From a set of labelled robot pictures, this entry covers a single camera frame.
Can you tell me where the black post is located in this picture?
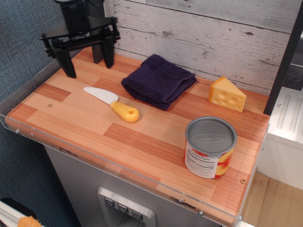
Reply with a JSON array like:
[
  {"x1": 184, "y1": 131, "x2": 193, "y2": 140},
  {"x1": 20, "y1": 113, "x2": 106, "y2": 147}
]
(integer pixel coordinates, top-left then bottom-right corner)
[
  {"x1": 263, "y1": 2, "x2": 303, "y2": 116},
  {"x1": 91, "y1": 43, "x2": 104, "y2": 64}
]

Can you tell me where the white toy sink unit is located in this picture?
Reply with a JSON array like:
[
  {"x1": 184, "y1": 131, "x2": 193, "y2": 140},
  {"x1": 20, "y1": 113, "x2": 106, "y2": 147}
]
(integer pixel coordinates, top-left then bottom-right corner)
[{"x1": 257, "y1": 87, "x2": 303, "y2": 189}]

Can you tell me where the black right post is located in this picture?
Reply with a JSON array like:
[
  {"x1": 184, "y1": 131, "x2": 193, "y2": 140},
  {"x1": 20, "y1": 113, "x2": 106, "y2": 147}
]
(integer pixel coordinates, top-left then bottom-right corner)
[{"x1": 263, "y1": 2, "x2": 303, "y2": 116}]

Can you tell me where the white knife yellow handle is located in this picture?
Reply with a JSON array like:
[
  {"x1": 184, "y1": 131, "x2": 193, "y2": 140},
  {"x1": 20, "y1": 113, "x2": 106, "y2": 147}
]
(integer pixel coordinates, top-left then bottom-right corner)
[{"x1": 83, "y1": 87, "x2": 140, "y2": 122}]

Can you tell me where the black left post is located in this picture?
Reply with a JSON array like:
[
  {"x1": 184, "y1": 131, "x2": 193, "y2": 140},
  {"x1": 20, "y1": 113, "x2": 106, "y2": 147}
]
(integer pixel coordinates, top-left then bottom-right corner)
[{"x1": 91, "y1": 43, "x2": 104, "y2": 64}]

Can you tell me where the white rail bottom left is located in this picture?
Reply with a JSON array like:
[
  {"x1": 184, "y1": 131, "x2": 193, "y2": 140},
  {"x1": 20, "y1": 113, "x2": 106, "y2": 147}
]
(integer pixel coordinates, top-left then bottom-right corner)
[{"x1": 0, "y1": 202, "x2": 24, "y2": 227}]

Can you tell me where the clear acrylic edge guard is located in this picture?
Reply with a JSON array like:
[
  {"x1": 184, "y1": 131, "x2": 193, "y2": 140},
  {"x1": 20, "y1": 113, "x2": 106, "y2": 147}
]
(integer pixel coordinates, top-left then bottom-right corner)
[{"x1": 0, "y1": 35, "x2": 270, "y2": 225}]

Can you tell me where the toy tin can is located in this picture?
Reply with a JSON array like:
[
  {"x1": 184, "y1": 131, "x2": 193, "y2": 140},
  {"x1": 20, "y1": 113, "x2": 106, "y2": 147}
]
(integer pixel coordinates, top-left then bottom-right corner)
[{"x1": 185, "y1": 116, "x2": 237, "y2": 179}]

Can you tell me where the folded purple towel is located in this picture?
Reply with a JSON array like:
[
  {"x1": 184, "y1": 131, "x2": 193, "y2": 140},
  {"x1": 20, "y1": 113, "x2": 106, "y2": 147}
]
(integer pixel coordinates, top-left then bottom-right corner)
[{"x1": 121, "y1": 54, "x2": 197, "y2": 111}]

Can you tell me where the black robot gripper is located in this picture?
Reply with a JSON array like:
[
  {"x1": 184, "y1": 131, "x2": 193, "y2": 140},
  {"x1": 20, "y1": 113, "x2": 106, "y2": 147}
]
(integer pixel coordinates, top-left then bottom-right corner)
[{"x1": 39, "y1": 0, "x2": 120, "y2": 78}]

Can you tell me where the orange object bottom left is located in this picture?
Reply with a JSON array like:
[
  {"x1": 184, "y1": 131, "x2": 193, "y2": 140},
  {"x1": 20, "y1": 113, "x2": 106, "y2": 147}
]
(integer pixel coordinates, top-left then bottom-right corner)
[{"x1": 17, "y1": 216, "x2": 42, "y2": 227}]

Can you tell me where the grey toy fridge cabinet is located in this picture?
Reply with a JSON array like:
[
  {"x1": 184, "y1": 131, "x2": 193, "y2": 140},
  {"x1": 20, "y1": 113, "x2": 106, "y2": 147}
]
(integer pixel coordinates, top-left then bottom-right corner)
[{"x1": 45, "y1": 147, "x2": 219, "y2": 227}]

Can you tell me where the yellow cheese wedge toy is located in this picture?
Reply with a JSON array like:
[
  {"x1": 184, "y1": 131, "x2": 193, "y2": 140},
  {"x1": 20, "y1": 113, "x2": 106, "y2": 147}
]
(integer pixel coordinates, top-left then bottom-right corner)
[{"x1": 208, "y1": 77, "x2": 247, "y2": 113}]

